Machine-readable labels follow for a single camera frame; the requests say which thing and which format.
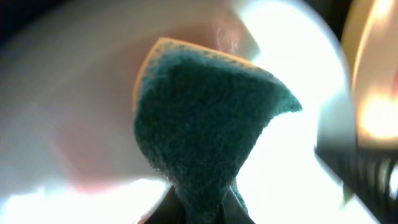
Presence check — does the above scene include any light green plate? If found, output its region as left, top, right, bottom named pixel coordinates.
left=1, top=0, right=354, bottom=223

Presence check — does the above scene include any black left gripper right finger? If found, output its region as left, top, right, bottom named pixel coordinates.
left=221, top=187, right=254, bottom=224

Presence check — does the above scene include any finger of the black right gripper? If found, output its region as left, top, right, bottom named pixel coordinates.
left=315, top=149, right=397, bottom=224

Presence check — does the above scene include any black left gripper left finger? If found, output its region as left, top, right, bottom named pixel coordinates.
left=144, top=185, right=186, bottom=224

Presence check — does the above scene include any yellow plate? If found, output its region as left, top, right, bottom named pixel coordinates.
left=341, top=0, right=397, bottom=150

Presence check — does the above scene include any green yellow sponge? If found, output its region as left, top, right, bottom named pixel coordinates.
left=133, top=37, right=302, bottom=223

